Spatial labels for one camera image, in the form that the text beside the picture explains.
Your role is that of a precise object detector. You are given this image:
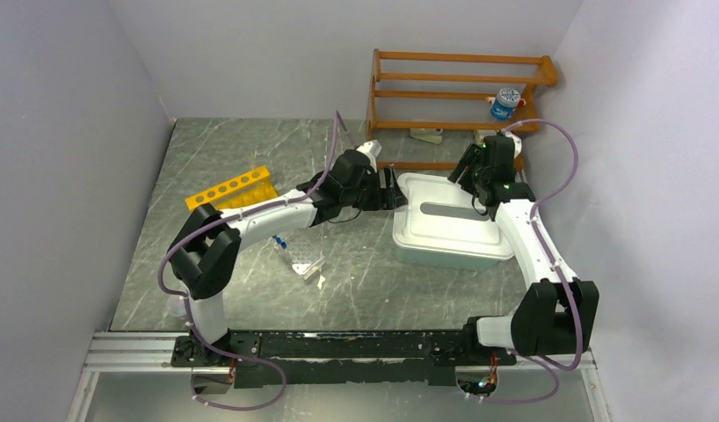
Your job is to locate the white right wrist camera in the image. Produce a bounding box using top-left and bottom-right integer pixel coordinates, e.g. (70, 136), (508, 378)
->
(501, 131), (522, 158)

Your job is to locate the blue white labelled jar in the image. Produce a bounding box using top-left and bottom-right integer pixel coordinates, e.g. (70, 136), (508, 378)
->
(490, 88), (522, 120)

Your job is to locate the clear glass beaker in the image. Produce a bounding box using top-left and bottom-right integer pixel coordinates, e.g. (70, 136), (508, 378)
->
(165, 295), (186, 318)

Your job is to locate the pale green soap dish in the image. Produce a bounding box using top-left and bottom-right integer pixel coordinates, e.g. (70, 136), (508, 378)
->
(410, 128), (443, 145)

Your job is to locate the yellow test tube rack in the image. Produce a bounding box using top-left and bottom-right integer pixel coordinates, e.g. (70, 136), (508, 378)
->
(185, 166), (279, 211)

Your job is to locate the aluminium extrusion frame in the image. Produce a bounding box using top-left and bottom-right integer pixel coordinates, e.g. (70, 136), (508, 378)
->
(66, 332), (192, 421)

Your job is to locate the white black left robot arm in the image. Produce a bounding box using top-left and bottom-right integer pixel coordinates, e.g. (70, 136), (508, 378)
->
(163, 140), (405, 366)

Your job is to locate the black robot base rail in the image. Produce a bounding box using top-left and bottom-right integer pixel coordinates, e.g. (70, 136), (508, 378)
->
(170, 329), (516, 389)

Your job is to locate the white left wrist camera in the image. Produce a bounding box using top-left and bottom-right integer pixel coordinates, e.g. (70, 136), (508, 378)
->
(355, 140), (382, 171)

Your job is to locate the orange wooden shelf rack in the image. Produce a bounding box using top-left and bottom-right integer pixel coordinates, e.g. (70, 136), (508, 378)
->
(366, 49), (560, 138)

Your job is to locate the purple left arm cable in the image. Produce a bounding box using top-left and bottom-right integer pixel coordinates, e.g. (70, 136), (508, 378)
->
(156, 110), (358, 412)

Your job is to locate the white plastic bin lid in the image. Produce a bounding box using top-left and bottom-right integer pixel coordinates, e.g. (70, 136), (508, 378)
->
(392, 172), (514, 259)

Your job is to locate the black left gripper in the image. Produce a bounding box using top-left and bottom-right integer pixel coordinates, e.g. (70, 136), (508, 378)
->
(342, 165), (408, 212)

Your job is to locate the light teal plastic bin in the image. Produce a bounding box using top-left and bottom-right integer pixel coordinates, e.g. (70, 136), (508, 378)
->
(396, 246), (508, 271)

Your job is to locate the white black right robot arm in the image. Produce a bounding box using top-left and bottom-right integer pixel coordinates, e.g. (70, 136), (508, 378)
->
(448, 132), (599, 364)

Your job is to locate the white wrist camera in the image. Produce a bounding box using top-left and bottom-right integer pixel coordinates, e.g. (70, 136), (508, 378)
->
(501, 131), (522, 158)
(355, 140), (382, 171)

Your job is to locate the clear plastic well plate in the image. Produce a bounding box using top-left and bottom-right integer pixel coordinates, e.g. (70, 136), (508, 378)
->
(272, 230), (325, 290)

